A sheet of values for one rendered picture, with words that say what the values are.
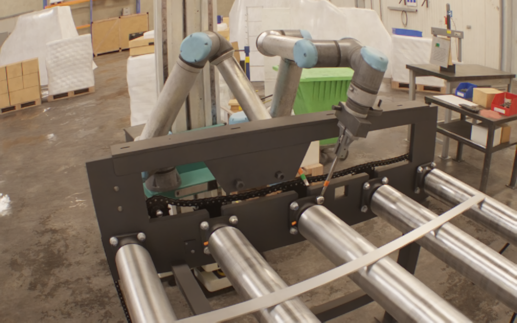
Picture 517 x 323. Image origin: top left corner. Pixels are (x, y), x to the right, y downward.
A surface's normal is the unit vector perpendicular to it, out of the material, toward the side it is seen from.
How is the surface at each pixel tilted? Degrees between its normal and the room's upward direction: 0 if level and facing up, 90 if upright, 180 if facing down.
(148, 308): 8
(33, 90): 90
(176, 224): 90
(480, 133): 90
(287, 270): 0
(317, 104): 101
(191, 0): 90
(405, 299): 48
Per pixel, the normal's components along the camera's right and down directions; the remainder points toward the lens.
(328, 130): 0.39, 0.30
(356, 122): -0.90, -0.06
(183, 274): -0.04, -0.94
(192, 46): -0.23, 0.23
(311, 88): 0.25, 0.49
